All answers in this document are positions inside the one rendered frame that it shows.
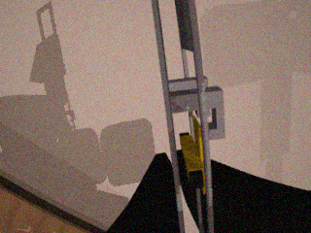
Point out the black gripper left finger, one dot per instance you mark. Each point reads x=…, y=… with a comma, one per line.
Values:
x=152, y=208

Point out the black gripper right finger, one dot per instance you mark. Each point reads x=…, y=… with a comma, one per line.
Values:
x=244, y=203

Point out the brown wooden board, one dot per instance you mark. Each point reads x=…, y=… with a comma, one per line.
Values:
x=24, y=212

